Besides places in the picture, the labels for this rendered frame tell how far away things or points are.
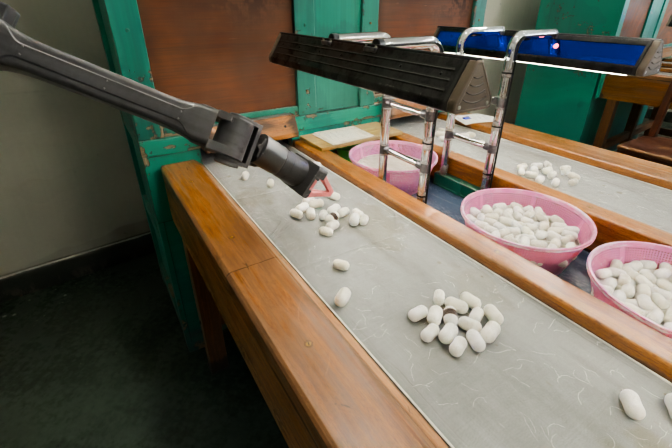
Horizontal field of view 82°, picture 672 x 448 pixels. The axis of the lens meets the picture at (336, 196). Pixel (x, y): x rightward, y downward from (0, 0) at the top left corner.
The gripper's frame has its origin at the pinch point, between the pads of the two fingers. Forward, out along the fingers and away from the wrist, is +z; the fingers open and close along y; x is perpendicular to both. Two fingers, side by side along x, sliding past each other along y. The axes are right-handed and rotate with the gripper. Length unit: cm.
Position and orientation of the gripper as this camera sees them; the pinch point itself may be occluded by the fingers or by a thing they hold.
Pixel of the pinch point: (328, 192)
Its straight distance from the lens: 81.4
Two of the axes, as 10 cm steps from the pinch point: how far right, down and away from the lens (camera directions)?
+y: -5.3, -3.7, 7.6
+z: 6.4, 4.0, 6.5
